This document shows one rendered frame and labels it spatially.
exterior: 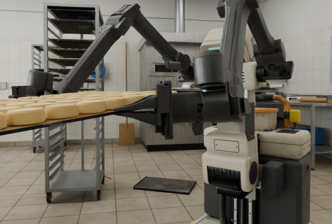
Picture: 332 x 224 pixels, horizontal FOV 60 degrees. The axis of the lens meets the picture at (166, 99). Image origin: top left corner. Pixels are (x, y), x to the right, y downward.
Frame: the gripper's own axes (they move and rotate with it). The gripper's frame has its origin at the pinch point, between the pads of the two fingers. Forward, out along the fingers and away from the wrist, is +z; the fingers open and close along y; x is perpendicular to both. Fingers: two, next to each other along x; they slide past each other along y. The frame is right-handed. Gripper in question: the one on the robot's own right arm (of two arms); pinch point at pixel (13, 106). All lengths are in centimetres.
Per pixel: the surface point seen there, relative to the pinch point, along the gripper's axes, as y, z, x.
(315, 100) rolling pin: -26, -285, 291
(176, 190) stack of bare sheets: -106, -206, 78
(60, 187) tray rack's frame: -88, -192, -33
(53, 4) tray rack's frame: 77, -194, -30
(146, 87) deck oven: -1, -411, 68
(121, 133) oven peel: -89, -480, 21
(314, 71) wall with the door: 16, -359, 344
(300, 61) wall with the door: 35, -396, 343
